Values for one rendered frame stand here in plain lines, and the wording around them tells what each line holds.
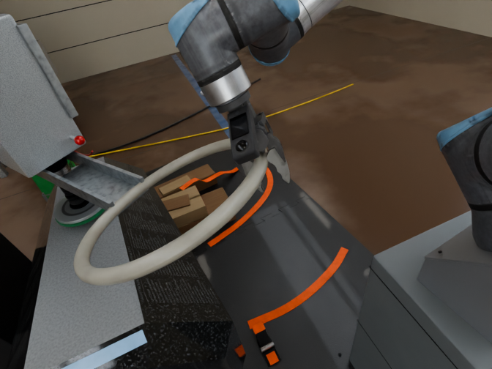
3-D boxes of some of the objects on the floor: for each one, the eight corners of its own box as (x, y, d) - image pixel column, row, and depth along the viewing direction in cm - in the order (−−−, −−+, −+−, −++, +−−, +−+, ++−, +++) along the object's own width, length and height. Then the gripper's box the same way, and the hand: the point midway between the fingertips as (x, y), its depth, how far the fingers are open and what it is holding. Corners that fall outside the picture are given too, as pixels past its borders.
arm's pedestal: (416, 310, 155) (475, 190, 99) (515, 421, 118) (698, 332, 62) (332, 353, 145) (346, 248, 90) (412, 490, 109) (519, 455, 53)
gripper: (261, 78, 61) (301, 164, 69) (210, 103, 65) (253, 181, 73) (258, 88, 53) (302, 183, 62) (200, 116, 57) (250, 201, 66)
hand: (273, 184), depth 65 cm, fingers closed on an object, 5 cm apart
